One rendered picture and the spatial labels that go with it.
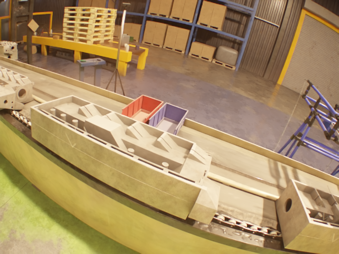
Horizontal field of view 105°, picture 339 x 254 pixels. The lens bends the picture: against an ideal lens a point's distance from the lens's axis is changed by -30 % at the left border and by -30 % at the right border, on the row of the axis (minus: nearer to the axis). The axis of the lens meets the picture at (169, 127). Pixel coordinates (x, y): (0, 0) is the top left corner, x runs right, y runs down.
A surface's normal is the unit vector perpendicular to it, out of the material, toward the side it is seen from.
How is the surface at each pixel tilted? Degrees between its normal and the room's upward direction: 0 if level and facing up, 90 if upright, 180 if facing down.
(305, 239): 80
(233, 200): 0
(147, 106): 88
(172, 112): 88
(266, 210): 0
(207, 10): 90
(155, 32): 90
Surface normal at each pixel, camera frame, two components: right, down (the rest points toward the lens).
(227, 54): -0.33, 0.43
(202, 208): -0.25, 0.16
